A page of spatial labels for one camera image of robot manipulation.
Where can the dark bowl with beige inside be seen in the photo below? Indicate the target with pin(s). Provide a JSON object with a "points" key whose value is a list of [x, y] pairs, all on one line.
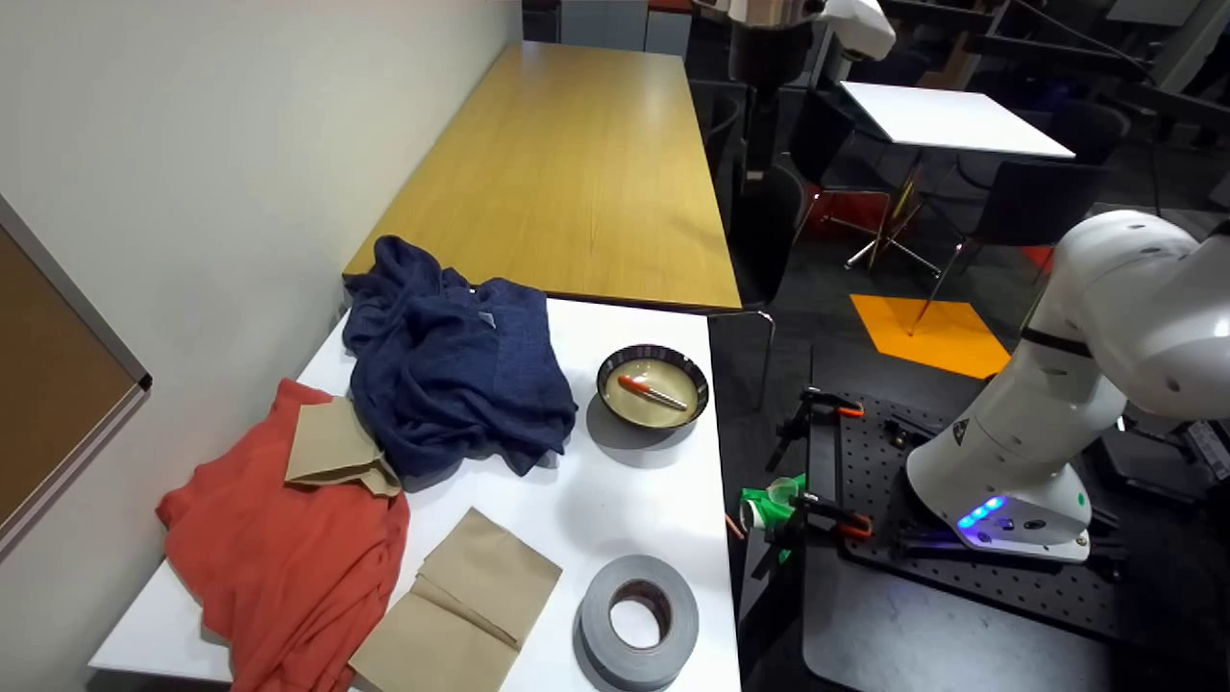
{"points": [[626, 409]]}

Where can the corkboard with metal frame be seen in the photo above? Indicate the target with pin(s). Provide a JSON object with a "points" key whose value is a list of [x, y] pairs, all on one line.
{"points": [[52, 387]]}

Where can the green clamp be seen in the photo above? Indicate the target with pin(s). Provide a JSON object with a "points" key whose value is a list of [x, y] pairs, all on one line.
{"points": [[773, 500]]}

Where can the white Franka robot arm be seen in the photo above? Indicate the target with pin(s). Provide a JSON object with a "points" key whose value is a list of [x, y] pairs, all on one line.
{"points": [[1128, 292]]}

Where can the orange red cloth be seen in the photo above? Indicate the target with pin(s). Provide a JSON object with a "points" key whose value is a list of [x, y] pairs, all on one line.
{"points": [[282, 564]]}

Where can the orange pen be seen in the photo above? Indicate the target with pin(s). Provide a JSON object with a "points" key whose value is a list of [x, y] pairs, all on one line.
{"points": [[649, 391]]}

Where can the small white table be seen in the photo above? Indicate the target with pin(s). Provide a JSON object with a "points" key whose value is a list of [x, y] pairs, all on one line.
{"points": [[946, 117]]}

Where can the navy blue cloth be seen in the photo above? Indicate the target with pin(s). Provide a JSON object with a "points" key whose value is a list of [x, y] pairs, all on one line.
{"points": [[448, 369]]}

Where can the long yellow wooden table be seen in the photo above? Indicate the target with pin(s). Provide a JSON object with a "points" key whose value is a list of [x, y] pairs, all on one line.
{"points": [[578, 168]]}

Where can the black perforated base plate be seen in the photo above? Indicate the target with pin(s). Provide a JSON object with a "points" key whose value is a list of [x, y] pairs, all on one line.
{"points": [[1154, 578]]}

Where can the grey duct tape roll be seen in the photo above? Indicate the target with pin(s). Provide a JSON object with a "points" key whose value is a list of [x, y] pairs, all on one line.
{"points": [[596, 629]]}

